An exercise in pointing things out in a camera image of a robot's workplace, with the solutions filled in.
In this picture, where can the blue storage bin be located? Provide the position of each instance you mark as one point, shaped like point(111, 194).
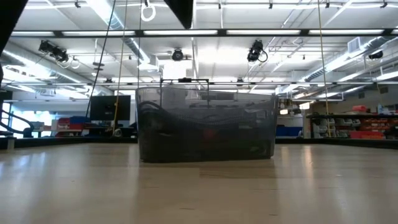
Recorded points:
point(79, 119)

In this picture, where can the black aluminium table frame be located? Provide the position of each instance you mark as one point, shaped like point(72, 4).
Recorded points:
point(62, 142)

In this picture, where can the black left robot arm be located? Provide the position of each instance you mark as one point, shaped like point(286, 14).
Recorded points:
point(9, 15)

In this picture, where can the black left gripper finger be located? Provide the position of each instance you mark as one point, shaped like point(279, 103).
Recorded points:
point(183, 12)

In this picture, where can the red storage bins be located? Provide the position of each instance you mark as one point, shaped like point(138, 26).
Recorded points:
point(63, 121)

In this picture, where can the blue stacked storage bins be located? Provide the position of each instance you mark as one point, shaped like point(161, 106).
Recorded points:
point(289, 131)

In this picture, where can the black overhead rig frame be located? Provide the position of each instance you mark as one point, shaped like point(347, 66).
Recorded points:
point(222, 32)

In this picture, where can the shelf with orange bins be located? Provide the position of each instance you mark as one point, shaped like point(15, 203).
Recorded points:
point(342, 116)

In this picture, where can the translucent grey plastic bin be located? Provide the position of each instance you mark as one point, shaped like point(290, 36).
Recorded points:
point(205, 149)

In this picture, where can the black ceiling-mounted camera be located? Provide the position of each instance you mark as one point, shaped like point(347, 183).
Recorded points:
point(255, 51)
point(177, 55)
point(376, 55)

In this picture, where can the black background monitor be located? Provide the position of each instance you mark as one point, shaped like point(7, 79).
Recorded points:
point(107, 107)

